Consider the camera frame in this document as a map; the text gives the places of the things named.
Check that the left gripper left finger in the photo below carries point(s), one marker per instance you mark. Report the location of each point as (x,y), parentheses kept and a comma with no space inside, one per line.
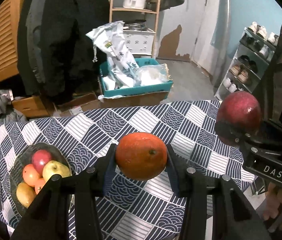
(94,182)

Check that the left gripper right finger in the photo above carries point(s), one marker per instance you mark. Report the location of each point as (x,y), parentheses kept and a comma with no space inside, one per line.
(187,182)

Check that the yellow green mango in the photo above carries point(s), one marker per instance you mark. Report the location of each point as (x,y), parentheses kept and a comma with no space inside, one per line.
(55,167)

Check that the small tangerine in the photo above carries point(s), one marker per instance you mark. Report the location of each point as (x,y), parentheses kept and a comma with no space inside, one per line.
(141,156)

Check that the red apple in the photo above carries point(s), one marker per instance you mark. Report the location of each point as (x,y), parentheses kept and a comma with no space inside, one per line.
(39,159)
(238,114)

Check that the large orange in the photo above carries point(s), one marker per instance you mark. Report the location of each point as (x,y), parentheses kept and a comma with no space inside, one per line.
(30,175)

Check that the blue white patterned tablecloth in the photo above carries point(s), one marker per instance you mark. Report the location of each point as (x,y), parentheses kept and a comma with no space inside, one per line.
(140,203)

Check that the green glass bowl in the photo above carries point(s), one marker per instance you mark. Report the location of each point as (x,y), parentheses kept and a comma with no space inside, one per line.
(26,158)

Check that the small labelled cardboard box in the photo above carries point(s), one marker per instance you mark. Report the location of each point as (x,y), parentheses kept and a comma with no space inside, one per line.
(78,105)

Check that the brown cardboard box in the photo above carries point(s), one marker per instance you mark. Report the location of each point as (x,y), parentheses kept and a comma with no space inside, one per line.
(147,99)

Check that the wooden drawer box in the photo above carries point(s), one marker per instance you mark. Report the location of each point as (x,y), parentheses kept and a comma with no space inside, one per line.
(34,107)

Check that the teal plastic crate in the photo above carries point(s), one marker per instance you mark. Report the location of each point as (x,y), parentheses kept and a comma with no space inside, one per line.
(110,88)

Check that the shoe rack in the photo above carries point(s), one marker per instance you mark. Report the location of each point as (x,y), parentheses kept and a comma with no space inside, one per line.
(250,61)

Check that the clear plastic bag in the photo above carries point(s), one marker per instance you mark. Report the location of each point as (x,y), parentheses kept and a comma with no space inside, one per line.
(152,75)

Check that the white door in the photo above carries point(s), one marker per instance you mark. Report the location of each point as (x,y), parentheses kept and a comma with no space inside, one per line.
(188,33)

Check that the white rice bag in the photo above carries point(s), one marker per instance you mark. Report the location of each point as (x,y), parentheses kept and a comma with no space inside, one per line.
(122,66)

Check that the white patterned storage box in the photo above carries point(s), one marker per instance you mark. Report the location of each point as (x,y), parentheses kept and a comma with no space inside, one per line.
(139,42)

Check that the steel steamer pot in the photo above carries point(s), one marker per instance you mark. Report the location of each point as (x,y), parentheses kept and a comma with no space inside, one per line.
(135,25)

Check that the black hanging coat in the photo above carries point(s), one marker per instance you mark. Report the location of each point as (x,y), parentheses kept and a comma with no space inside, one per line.
(55,56)

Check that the wooden ladder shelf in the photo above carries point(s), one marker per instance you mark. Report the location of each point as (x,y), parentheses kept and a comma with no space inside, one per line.
(137,13)

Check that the white cooking pot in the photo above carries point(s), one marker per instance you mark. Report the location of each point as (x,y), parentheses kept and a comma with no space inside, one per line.
(135,4)

